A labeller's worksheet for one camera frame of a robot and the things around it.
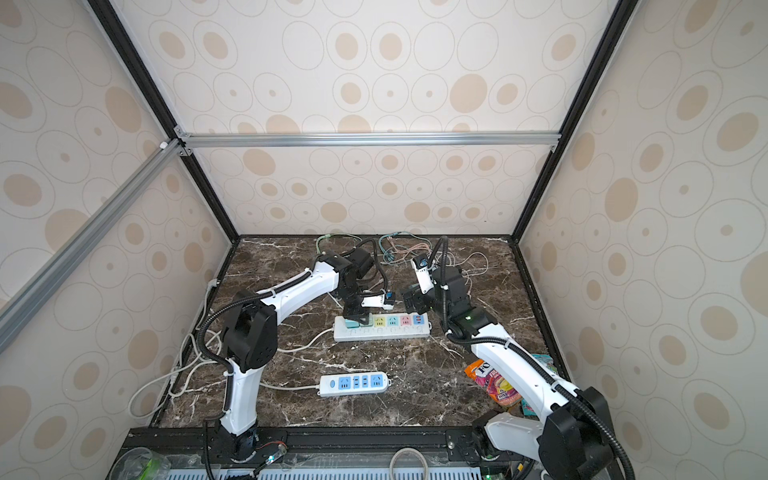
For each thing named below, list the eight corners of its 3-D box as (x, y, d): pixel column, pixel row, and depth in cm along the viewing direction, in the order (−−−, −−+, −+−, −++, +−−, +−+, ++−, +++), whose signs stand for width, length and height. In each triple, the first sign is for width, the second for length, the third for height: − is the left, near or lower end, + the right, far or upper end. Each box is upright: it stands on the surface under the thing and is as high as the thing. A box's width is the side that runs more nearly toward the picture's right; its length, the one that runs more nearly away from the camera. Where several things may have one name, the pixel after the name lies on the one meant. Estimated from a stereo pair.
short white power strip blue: (320, 396, 83) (318, 393, 81) (321, 379, 86) (319, 375, 84) (391, 391, 84) (391, 387, 82) (389, 374, 87) (389, 370, 85)
